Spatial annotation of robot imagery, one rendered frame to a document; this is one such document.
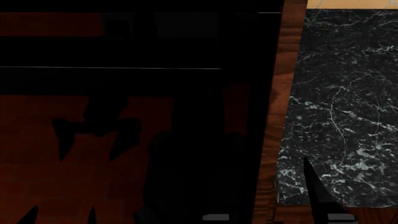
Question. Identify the dark wooden cabinet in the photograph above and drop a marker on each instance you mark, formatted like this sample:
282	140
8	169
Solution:
192	53

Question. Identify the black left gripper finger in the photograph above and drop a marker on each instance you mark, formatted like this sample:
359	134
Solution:
29	215
92	217

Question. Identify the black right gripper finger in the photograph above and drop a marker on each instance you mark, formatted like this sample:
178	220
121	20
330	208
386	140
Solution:
312	184
275	210

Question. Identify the brown wooden base cabinet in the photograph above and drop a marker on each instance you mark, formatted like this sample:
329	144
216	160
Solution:
377	215

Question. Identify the brown wooden side panel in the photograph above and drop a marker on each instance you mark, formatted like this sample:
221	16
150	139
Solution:
287	58

